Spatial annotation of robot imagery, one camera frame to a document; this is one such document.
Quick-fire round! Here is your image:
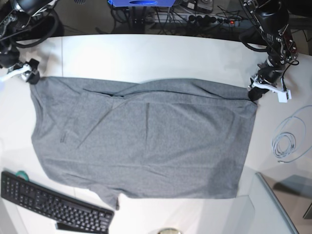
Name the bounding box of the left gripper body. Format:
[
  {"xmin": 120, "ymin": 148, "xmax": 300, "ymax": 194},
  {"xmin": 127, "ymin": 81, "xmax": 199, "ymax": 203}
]
[{"xmin": 248, "ymin": 64, "xmax": 292, "ymax": 103}]

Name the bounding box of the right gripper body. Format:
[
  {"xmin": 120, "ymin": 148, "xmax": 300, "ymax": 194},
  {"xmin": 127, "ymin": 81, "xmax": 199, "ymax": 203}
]
[{"xmin": 0, "ymin": 58, "xmax": 39, "ymax": 83}]

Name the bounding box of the grey t-shirt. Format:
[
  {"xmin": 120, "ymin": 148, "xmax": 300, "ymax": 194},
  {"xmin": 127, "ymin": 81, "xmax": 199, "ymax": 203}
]
[{"xmin": 30, "ymin": 77, "xmax": 257, "ymax": 208}]

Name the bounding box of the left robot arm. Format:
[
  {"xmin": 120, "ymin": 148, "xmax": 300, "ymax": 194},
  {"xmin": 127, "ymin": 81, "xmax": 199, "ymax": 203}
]
[{"xmin": 239, "ymin": 0, "xmax": 299, "ymax": 103}]

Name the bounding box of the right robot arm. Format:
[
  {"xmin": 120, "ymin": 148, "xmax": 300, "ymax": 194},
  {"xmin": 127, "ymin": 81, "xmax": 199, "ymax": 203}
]
[{"xmin": 0, "ymin": 0, "xmax": 59, "ymax": 85}]

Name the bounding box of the black power strip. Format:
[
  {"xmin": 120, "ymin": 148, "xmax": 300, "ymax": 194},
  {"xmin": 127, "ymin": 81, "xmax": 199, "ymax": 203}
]
[{"xmin": 188, "ymin": 15, "xmax": 243, "ymax": 26}]

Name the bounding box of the green tape roll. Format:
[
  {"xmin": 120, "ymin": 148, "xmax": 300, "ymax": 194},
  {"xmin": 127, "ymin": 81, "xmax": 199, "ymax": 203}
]
[{"xmin": 15, "ymin": 171, "xmax": 29, "ymax": 181}]

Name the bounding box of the blue box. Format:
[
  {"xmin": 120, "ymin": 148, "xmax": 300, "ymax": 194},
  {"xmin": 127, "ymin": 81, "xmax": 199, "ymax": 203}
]
[{"xmin": 108, "ymin": 0, "xmax": 175, "ymax": 7}]

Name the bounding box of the black computer keyboard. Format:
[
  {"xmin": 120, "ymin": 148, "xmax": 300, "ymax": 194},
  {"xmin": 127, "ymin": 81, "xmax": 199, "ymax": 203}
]
[{"xmin": 0, "ymin": 171, "xmax": 114, "ymax": 234}]

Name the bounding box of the round brass object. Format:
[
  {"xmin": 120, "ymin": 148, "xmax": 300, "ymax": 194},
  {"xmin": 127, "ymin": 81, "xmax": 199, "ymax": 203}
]
[{"xmin": 157, "ymin": 228, "xmax": 182, "ymax": 234}]

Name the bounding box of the coiled light blue cable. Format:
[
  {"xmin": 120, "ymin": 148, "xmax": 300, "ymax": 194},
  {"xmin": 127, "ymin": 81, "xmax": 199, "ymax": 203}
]
[{"xmin": 272, "ymin": 105, "xmax": 312, "ymax": 163}]

